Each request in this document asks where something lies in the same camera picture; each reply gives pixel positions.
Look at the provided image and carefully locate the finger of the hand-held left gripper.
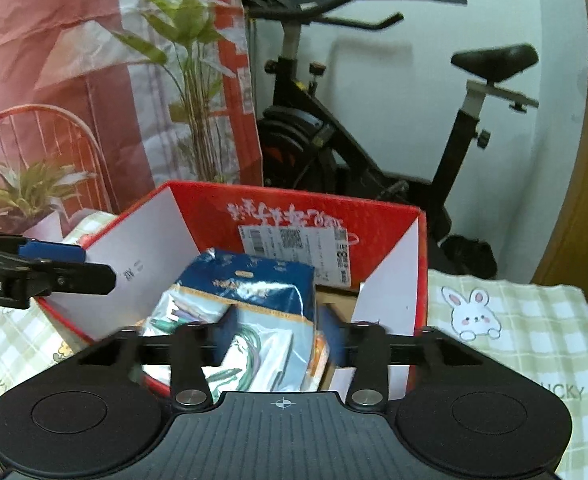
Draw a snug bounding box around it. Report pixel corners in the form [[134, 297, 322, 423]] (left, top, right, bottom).
[[22, 260, 117, 297], [0, 232, 85, 263]]

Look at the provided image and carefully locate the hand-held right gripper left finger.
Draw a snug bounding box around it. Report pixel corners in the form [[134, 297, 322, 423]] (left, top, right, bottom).
[[76, 305, 238, 409]]

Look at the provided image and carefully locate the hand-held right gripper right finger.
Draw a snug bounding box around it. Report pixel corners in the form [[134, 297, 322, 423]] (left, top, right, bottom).
[[321, 305, 480, 408]]

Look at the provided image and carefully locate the blue printed plastic packet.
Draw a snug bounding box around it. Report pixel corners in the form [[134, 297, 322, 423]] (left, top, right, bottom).
[[141, 247, 319, 393]]

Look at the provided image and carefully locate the red strawberry print cardboard box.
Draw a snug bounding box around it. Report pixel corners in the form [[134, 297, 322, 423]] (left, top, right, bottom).
[[31, 180, 429, 401]]

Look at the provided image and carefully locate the orange packet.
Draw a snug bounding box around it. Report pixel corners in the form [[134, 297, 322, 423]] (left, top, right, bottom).
[[304, 332, 332, 391]]

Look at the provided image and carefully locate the green checked bunny tablecloth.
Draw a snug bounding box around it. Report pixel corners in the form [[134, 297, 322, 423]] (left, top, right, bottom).
[[0, 210, 588, 480]]

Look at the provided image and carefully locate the red printed backdrop cloth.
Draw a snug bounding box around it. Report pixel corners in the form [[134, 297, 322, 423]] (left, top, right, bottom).
[[0, 0, 265, 241]]

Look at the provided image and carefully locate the black exercise bike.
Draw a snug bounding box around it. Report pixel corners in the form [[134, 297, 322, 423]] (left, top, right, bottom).
[[239, 0, 540, 281]]

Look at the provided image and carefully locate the wooden door panel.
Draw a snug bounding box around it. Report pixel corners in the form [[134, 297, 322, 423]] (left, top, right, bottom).
[[529, 0, 588, 361]]

